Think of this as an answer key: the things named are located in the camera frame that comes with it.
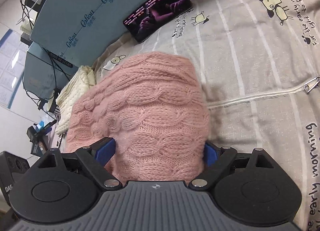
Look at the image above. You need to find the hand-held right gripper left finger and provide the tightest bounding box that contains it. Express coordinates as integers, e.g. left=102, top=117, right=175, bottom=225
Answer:
left=32, top=136, right=125, bottom=193

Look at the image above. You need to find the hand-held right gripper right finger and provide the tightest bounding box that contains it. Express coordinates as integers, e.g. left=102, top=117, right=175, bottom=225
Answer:
left=189, top=141, right=278, bottom=192

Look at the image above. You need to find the pink cable-knit sweater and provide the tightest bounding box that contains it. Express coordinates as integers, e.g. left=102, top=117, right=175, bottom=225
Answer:
left=65, top=51, right=212, bottom=187

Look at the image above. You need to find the black box with blue insert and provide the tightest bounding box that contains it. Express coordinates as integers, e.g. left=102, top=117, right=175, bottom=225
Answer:
left=26, top=119, right=57, bottom=157

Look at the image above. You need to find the cream knit sweater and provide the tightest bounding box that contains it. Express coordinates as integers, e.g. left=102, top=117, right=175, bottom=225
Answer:
left=54, top=65, right=97, bottom=136

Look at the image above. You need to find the small blue-grey box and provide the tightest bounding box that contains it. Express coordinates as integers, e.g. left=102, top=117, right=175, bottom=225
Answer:
left=23, top=42, right=72, bottom=99

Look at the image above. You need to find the grey striped printed duvet cover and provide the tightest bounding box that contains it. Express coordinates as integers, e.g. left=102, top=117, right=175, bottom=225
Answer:
left=91, top=0, right=320, bottom=231

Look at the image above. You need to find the large blue-grey flat box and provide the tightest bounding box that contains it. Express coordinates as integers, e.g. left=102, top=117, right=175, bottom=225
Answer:
left=29, top=0, right=213, bottom=69

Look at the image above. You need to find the black smartphone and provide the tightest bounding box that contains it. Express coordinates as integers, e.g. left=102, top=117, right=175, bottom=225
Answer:
left=122, top=0, right=193, bottom=44

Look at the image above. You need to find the black power adapter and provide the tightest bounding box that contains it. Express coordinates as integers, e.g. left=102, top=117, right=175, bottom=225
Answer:
left=21, top=0, right=48, bottom=13

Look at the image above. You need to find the black cable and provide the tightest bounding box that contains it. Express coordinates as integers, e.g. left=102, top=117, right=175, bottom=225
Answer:
left=22, top=46, right=72, bottom=111

